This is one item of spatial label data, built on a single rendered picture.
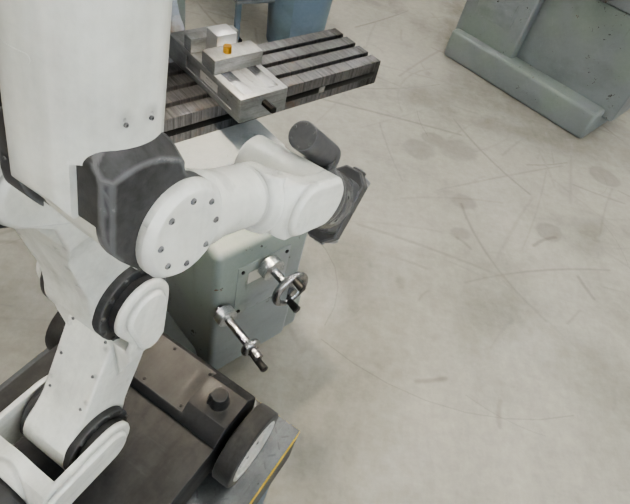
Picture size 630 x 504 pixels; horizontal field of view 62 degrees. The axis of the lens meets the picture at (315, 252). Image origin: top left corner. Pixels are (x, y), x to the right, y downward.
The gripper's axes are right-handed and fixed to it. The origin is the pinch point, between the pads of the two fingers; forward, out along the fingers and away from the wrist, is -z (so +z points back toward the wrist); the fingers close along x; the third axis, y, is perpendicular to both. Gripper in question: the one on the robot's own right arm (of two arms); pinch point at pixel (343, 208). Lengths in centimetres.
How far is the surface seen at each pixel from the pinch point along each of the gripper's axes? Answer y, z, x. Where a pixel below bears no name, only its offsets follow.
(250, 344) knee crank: 18, -45, -44
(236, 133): 52, -47, 3
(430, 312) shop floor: -10, -151, -23
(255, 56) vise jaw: 55, -42, 22
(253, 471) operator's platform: 0, -40, -68
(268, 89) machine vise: 46, -40, 16
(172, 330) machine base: 54, -70, -64
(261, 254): 29, -48, -22
